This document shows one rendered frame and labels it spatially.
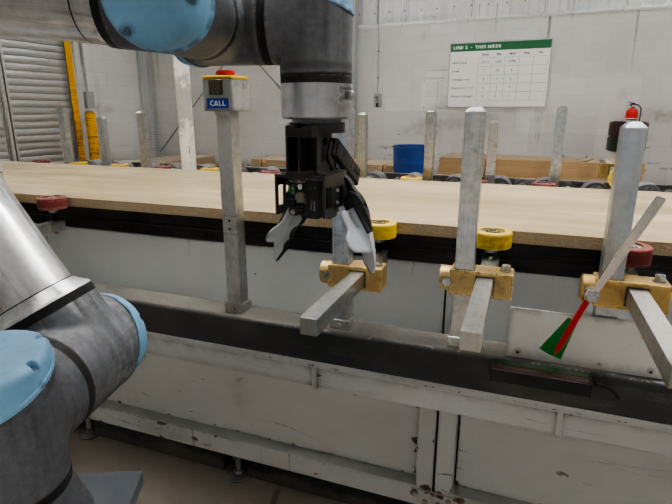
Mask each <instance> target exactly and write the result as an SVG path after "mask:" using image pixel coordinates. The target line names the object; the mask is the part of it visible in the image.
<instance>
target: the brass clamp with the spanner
mask: <svg viewBox="0 0 672 504"><path fill-rule="evenodd" d="M599 277H600V275H599V273H598V272H593V274H584V273H583V274H582V275H581V277H580V283H579V300H580V301H583V300H584V299H585V298H584V293H583V292H584V289H585V288H586V287H588V286H594V285H595V283H596V281H597V280H598V278H599ZM653 279H655V277H646V276H636V275H625V274H624V279H623V281H622V280H612V279H609V280H608V281H607V282H606V284H605V285H604V286H603V288H602V289H601V290H600V294H601V297H600V299H599V300H598V301H597V302H594V303H592V305H593V306H598V307H607V308H615V309H624V310H628V308H627V306H626V299H627V293H628V288H631V289H640V290H648V291H649V293H650V294H651V296H652V297H653V299H654V300H655V302H656V303H657V305H658V306H659V308H660V309H661V311H662V312H663V314H668V311H669V306H670V300H671V295H672V286H671V284H670V283H669V282H668V281H667V279H666V281H667V283H656V282H653V281H652V280H653Z"/></svg>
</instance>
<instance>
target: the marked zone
mask: <svg viewBox="0 0 672 504"><path fill-rule="evenodd" d="M571 320H572V319H570V318H569V317H568V318H567V319H566V320H565V321H564V322H563V323H562V324H561V325H560V326H559V327H558V329H557V330H556V331H555V332H554V333H553V334H552V335H551V336H550V337H549V338H548V339H547V340H546V341H545V342H544V343H543V344H542V346H541V347H540V349H541V350H543V351H544V352H546V353H548V354H549V355H551V356H553V357H556V358H558V359H561V357H562V355H563V353H564V351H565V349H566V347H567V344H568V342H569V340H570V338H571V336H572V334H573V331H574V329H575V328H574V329H573V331H572V333H571V334H570V336H569V337H568V339H567V341H566V342H565V344H564V346H563V347H562V349H561V350H560V351H559V352H558V353H556V354H555V348H556V345H557V344H558V342H559V340H560V339H561V337H562V335H563V334H564V332H565V330H566V329H567V327H568V325H569V324H570V322H571ZM554 354H555V355H554Z"/></svg>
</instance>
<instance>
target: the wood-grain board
mask: <svg viewBox="0 0 672 504"><path fill-rule="evenodd" d="M1 166H2V171H3V177H4V181H5V182H6V184H7V185H8V187H9V188H10V190H11V191H12V192H13V194H14V195H15V197H16V198H17V199H18V201H19V202H25V203H37V202H36V198H37V197H40V196H46V195H66V196H67V201H68V206H73V207H85V208H97V209H109V210H121V211H133V212H145V213H157V214H169V215H181V216H193V217H205V218H217V219H223V218H222V202H221V186H220V171H206V170H185V169H164V168H142V167H121V166H100V165H78V164H57V163H36V162H14V161H1ZM242 185H243V205H244V221H253V222H265V223H277V224H278V222H279V220H280V219H281V217H282V214H283V213H281V214H278V215H277V214H276V208H275V176H274V174H270V173H249V172H242ZM355 187H356V189H357V190H358V191H359V192H360V193H361V194H362V196H363V197H364V199H365V201H366V203H367V205H368V208H369V212H370V217H371V219H375V218H382V219H390V220H394V221H396V222H397V234H409V235H421V236H434V237H446V238H457V226H458V211H459V196H460V182H441V181H420V180H399V179H377V178H359V182H358V185H355ZM610 191H611V189H591V188H569V187H548V186H527V185H505V184H484V183H482V184H481V197H480V210H479V223H478V227H500V228H505V229H509V230H511V231H512V232H513V236H512V243H518V244H530V245H542V246H554V247H566V248H578V249H590V250H602V245H603V238H604V231H605V225H606V218H607V211H608V204H609V197H610ZM656 196H660V197H663V198H665V199H666V202H665V203H664V204H663V206H662V207H661V209H660V210H659V211H658V213H657V214H656V216H655V217H654V218H653V220H652V221H651V222H650V224H649V225H648V227H647V228H646V229H645V231H644V232H643V233H642V235H641V236H640V238H639V239H638V240H637V242H640V243H644V244H648V245H650V246H652V247H653V249H654V250H653V255H662V256H672V192H655V191H638V194H637V200H636V206H635V212H634V218H633V224H632V229H633V228H634V227H635V225H636V224H637V222H638V221H639V220H640V218H641V217H642V215H643V214H644V212H645V211H646V210H647V208H648V207H649V205H650V204H651V203H652V201H653V200H654V198H655V197H656Z"/></svg>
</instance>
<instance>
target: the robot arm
mask: <svg viewBox="0 0 672 504"><path fill-rule="evenodd" d="M354 16H355V13H354V11H353V0H0V35H7V36H17V37H28V38H38V39H48V40H59V41H69V42H79V43H89V44H100V45H107V46H108V47H111V48H116V49H124V50H134V51H144V52H154V53H163V54H171V55H174V56H176V58H177V59H178V60H179V61H180V62H181V63H183V64H185V65H189V66H195V67H199V68H205V67H209V66H255V65H280V83H281V117H282V118H283V119H292V122H289V125H286V126H285V143H286V172H281V173H277V174H274V176H275V208H276V214H277V215H278V214H281V213H283V214H282V217H281V219H280V220H279V222H278V225H276V226H275V227H274V228H272V229H271V230H270V231H269V232H268V234H267V236H266V241H267V242H274V260H275V261H278V260H279V259H280V258H281V257H282V256H283V254H284V253H285V252H286V251H287V250H288V246H289V242H290V240H292V239H293V238H294V236H295V231H296V229H297V227H298V226H300V225H302V224H303V223H304V222H305V220H306V219H307V218H309V219H320V218H322V217H323V219H332V218H334V217H336V216H337V212H339V207H342V206H344V208H345V210H343V211H341V212H340V217H341V219H342V225H343V227H344V229H345V230H346V231H347V234H346V242H347V244H348V246H349V248H350V249H351V250H352V251H353V252H354V253H361V254H362V258H363V262H364V264H365V266H366V267H367V269H368V271H369V273H370V274H373V273H374V272H375V265H376V253H375V243H374V237H373V232H372V231H373V227H372V222H371V217H370V212H369V208H368V205H367V203H366V201H365V199H364V197H363V196H362V194H361V193H360V192H359V191H358V190H357V189H356V187H355V185H358V182H359V177H360V172H361V170H360V168H359V167H358V165H357V164H356V163H355V161H354V160H353V158H352V157H351V155H350V154H349V153H348V151H347V150H346V148H345V147H344V145H343V144H342V143H341V141H340V140H339V139H338V138H332V133H345V122H341V119H351V118H352V99H353V98H354V97H355V92H354V91H352V63H353V17H354ZM280 184H283V204H280V205H279V192H278V185H280ZM286 185H288V191H287V192H286ZM139 315H140V314H139V313H138V311H137V310H136V309H135V308H134V307H133V306H132V305H131V304H130V303H129V302H128V301H126V300H125V299H123V298H121V297H119V296H116V295H113V294H106V293H99V291H98V290H97V288H96V287H95V286H94V284H93V283H92V281H91V280H90V279H87V278H82V277H77V276H73V275H71V274H70V273H69V272H68V271H67V269H66V268H65V266H64V265H63V263H62V262H61V261H60V259H59V258H58V256H57V255H56V253H55V252H54V251H53V249H52V248H51V246H50V245H49V244H48V242H47V241H46V239H45V238H44V236H43V235H42V234H41V232H40V231H39V229H38V228H37V226H36V225H35V224H34V222H33V221H32V219H31V218H30V217H29V215H28V214H27V212H26V211H25V209H24V208H23V207H22V205H21V204H20V202H19V201H18V199H17V198H16V197H15V195H14V194H13V192H12V191H11V190H10V188H9V187H8V185H7V184H6V182H5V181H4V180H3V178H2V177H1V175H0V504H95V502H94V499H93V496H92V494H91V492H90V491H89V490H88V488H87V487H86V486H85V485H84V484H83V482H82V481H81V480H80V478H79V477H78V476H77V474H76V473H75V472H74V471H73V468H72V462H71V456H70V450H69V444H68V438H69V436H70V434H71V433H72V432H73V431H74V430H75V429H76V428H77V427H78V426H79V425H80V424H82V423H83V422H84V421H85V420H86V419H87V418H88V417H89V416H90V415H91V414H92V413H93V412H94V411H95V410H96V409H97V408H98V407H99V406H100V405H101V404H102V403H103V402H104V401H105V400H106V399H107V398H108V397H109V396H110V395H111V394H112V393H113V392H114V391H115V390H116V389H117V388H118V387H120V386H121V385H122V384H123V383H125V382H126V381H127V380H128V379H129V378H130V377H131V375H132V374H133V372H134V371H135V369H136V368H137V366H138V365H139V364H140V363H141V361H142V359H143V357H144V355H145V352H146V347H147V331H146V327H145V324H144V321H143V320H142V319H141V318H140V316H139Z"/></svg>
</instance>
